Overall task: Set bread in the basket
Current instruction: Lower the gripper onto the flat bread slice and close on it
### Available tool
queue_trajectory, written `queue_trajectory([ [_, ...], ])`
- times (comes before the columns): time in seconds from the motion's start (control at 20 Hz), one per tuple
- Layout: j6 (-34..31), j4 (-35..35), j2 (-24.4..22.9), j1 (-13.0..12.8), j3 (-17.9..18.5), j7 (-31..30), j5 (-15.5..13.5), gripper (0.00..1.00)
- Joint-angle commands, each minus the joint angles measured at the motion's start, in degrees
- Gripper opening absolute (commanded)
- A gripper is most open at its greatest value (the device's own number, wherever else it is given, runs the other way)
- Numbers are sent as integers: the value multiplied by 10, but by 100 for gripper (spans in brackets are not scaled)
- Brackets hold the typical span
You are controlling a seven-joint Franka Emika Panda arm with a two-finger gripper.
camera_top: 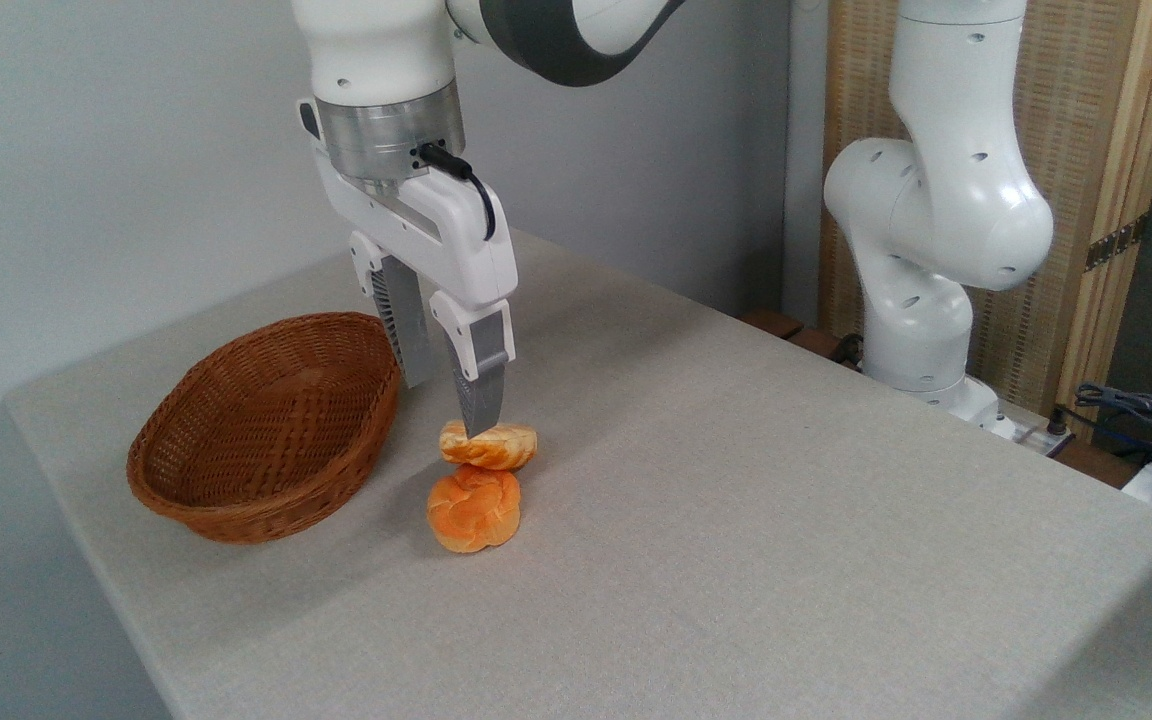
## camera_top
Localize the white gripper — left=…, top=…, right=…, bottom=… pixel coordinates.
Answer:
left=297, top=98, right=520, bottom=439

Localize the pale bread loaf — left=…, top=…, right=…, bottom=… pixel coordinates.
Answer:
left=438, top=420, right=540, bottom=472

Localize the round orange knotted bread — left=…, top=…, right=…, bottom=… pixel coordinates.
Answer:
left=426, top=465, right=523, bottom=555

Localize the brown wicker basket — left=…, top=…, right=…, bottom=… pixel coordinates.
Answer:
left=126, top=312, right=403, bottom=546

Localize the brown wooden furniture edge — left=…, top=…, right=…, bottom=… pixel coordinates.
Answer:
left=739, top=309, right=865, bottom=369

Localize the wooden rattan folding screen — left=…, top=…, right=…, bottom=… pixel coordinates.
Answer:
left=820, top=0, right=1152, bottom=443

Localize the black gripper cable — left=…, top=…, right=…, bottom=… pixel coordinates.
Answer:
left=420, top=143, right=497, bottom=243

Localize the blue and black cable bundle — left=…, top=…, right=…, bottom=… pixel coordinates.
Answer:
left=1054, top=382, right=1152, bottom=473

